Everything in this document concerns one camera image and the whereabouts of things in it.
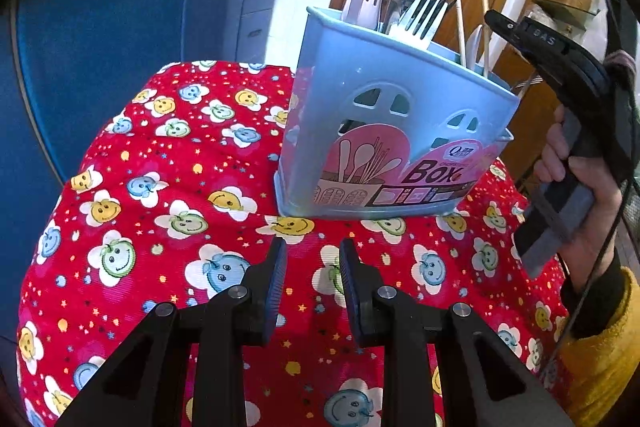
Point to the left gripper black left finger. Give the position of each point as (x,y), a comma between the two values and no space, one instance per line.
(142,382)

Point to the light blue utensil holder box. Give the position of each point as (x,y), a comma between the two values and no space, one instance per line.
(378,129)

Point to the white plastic spoon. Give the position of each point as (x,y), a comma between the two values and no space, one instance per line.
(472,46)

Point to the beige wooden chopstick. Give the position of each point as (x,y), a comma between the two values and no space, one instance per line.
(461,32)

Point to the brown wooden shelf cabinet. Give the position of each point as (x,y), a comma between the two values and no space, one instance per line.
(582,21)

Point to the steel fork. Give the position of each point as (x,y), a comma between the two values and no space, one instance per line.
(399,31)

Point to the blue base cabinet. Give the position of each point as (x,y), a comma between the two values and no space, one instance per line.
(67,66)

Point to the yellow sleeve forearm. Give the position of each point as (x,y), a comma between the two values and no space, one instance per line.
(602,353)

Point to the red smiley flower tablecloth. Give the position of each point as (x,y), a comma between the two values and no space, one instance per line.
(174,200)

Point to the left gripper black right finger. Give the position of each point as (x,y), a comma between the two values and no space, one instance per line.
(483,383)

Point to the grey chopstick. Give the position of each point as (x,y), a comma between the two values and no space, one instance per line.
(486,39)

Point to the person right hand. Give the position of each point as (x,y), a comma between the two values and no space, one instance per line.
(580,255)

